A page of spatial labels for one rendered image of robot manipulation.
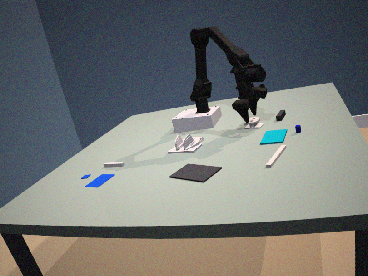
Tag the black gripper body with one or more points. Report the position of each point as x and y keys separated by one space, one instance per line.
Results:
x=244 y=96

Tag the pale pink flat bar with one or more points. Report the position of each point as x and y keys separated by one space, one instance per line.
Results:
x=274 y=158

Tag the blue flat panel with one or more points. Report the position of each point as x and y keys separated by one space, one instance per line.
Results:
x=100 y=180

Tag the pale pink plate with two round holes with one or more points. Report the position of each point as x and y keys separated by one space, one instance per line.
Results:
x=252 y=120

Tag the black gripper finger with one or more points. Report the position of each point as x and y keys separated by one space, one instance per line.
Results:
x=253 y=105
x=244 y=113

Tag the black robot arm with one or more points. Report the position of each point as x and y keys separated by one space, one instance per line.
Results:
x=244 y=69

